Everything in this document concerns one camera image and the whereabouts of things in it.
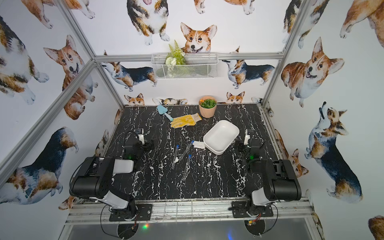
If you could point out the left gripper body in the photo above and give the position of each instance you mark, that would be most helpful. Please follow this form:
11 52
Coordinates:
145 144

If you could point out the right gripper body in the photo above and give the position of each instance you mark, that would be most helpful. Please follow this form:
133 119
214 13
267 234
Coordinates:
243 148

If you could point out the white rectangular tray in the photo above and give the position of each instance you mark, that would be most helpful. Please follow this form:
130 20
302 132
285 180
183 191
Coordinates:
220 137

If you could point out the test tube blue cap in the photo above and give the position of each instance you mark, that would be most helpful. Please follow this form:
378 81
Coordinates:
186 150
175 158
187 168

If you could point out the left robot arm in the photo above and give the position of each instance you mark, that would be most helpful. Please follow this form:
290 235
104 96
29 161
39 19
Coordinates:
94 180

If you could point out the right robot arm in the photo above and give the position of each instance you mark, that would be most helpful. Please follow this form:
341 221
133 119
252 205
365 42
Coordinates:
279 182

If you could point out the teal small trowel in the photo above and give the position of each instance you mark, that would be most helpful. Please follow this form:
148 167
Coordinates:
164 111

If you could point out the yellow work glove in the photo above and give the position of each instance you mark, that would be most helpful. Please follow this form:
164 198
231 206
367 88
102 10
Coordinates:
187 120

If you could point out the peach plant pot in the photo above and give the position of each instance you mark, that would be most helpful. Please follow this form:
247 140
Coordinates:
207 106

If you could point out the green fern plant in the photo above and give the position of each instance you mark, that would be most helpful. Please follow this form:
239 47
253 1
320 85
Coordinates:
175 61

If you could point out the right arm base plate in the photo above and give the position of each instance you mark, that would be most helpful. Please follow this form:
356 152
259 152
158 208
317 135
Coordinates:
242 209

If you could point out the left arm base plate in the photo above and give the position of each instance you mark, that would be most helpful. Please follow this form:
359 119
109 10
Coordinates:
141 212

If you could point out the white wire basket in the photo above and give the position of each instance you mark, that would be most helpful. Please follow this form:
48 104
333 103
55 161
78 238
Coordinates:
198 66

